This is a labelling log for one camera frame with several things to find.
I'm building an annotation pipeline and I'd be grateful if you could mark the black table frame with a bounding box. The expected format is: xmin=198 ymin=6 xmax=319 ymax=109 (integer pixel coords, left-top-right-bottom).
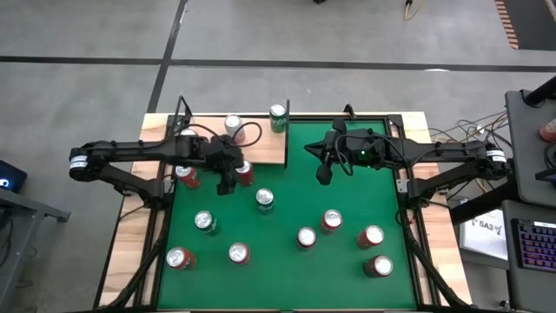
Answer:
xmin=93 ymin=113 xmax=473 ymax=313

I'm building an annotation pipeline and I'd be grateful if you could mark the gray desk top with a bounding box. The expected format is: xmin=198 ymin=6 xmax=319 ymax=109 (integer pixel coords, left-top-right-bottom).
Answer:
xmin=502 ymin=199 xmax=556 ymax=313
xmin=505 ymin=89 xmax=556 ymax=209

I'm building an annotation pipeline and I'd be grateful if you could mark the green Sprite can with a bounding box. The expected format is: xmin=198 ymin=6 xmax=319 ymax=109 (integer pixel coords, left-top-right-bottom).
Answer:
xmin=194 ymin=210 xmax=222 ymax=237
xmin=268 ymin=103 xmax=288 ymax=134
xmin=255 ymin=187 xmax=276 ymax=216

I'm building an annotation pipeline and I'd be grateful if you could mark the black desk beam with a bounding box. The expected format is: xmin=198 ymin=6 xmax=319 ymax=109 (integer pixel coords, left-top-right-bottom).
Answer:
xmin=449 ymin=180 xmax=522 ymax=223

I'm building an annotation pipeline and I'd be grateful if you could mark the red Coca-Cola can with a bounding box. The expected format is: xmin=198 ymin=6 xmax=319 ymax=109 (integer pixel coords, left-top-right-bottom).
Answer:
xmin=234 ymin=158 xmax=256 ymax=188

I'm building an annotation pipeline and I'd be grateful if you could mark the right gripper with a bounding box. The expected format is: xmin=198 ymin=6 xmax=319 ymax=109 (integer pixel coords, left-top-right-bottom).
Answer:
xmin=303 ymin=117 xmax=386 ymax=169

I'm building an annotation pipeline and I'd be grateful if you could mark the red Star Wars cola can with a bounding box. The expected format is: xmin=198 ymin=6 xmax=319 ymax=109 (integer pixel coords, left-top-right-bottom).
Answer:
xmin=296 ymin=226 xmax=318 ymax=251

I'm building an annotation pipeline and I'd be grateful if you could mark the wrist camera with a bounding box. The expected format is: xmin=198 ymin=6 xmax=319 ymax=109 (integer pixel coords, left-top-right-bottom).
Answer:
xmin=315 ymin=163 xmax=334 ymax=187
xmin=215 ymin=171 xmax=239 ymax=196

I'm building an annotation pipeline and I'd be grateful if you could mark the red soda can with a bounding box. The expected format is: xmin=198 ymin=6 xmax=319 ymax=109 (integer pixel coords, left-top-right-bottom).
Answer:
xmin=363 ymin=254 xmax=395 ymax=279
xmin=175 ymin=163 xmax=202 ymax=190
xmin=355 ymin=224 xmax=386 ymax=250
xmin=165 ymin=246 xmax=197 ymax=271

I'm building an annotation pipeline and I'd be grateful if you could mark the backlit computer keyboard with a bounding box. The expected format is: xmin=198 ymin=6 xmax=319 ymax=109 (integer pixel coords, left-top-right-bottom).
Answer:
xmin=511 ymin=218 xmax=556 ymax=274

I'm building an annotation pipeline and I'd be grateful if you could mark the yellow extension cable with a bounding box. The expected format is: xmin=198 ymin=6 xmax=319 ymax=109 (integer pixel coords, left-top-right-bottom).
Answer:
xmin=402 ymin=0 xmax=423 ymax=22

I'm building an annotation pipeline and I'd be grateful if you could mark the black striped-edge floor mat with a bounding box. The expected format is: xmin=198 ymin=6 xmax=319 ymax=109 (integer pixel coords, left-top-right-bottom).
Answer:
xmin=494 ymin=0 xmax=556 ymax=51

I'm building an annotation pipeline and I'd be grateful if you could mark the red object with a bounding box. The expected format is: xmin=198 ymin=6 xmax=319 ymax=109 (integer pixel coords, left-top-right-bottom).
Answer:
xmin=539 ymin=119 xmax=556 ymax=144

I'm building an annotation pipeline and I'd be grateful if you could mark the gray metal stand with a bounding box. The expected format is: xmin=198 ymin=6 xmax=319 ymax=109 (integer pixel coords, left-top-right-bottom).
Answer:
xmin=0 ymin=187 xmax=71 ymax=312

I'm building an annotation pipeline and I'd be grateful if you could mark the black device blue light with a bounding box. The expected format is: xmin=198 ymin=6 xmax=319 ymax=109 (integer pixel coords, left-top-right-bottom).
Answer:
xmin=0 ymin=159 xmax=28 ymax=195

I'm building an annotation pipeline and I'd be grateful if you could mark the black pole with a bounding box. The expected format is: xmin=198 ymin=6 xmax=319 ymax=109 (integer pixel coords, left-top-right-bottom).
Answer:
xmin=522 ymin=76 xmax=556 ymax=109

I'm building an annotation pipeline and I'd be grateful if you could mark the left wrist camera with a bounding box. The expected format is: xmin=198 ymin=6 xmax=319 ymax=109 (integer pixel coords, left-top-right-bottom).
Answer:
xmin=215 ymin=171 xmax=239 ymax=196

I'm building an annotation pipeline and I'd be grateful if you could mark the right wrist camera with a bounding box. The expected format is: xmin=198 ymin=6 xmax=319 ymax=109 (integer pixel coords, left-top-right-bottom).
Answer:
xmin=315 ymin=163 xmax=334 ymax=187

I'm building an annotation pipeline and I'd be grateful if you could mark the white paper sign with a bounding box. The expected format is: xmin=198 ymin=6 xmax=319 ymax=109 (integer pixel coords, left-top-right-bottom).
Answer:
xmin=459 ymin=210 xmax=509 ymax=262

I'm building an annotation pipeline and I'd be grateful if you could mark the green table mat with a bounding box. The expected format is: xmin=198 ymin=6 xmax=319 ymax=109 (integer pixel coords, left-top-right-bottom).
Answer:
xmin=156 ymin=120 xmax=417 ymax=310

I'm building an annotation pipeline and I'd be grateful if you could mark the white red Spindrift can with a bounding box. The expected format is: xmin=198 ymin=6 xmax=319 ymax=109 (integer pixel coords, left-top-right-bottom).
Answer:
xmin=223 ymin=113 xmax=247 ymax=144

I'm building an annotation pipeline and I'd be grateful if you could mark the wooden shelf board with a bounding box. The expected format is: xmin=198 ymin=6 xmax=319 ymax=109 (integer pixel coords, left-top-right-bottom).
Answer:
xmin=145 ymin=115 xmax=288 ymax=165

